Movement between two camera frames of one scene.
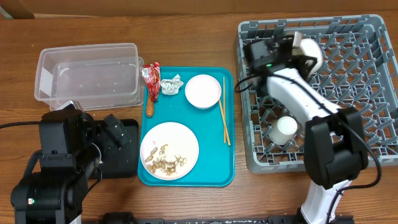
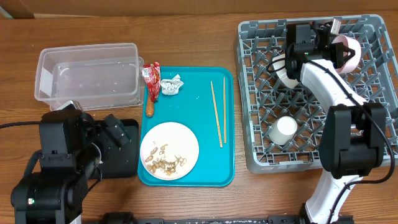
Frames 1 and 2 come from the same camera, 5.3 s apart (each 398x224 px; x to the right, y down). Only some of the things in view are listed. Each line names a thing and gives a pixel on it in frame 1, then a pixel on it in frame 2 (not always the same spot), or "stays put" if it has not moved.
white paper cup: [283, 130] stays put
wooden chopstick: [224, 111] stays put
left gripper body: [104, 142] stays put
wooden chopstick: [226, 125] -> [217, 116]
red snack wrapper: [151, 73] stays put
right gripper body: [295, 61] -> [331, 50]
